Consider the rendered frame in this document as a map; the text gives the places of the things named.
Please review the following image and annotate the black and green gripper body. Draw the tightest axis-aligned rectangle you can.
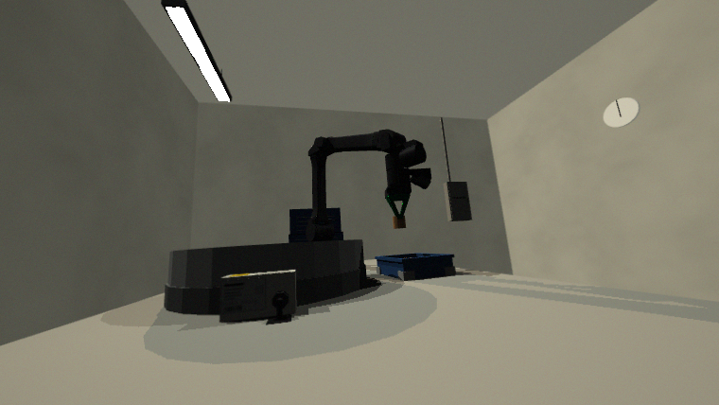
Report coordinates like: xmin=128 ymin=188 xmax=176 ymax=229
xmin=385 ymin=167 xmax=412 ymax=199

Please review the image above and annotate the blue crate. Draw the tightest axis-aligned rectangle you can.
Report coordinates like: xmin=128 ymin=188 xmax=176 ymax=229
xmin=375 ymin=253 xmax=456 ymax=281

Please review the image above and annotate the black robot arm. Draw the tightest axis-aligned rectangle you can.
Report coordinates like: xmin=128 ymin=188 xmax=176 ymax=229
xmin=306 ymin=130 xmax=431 ymax=241

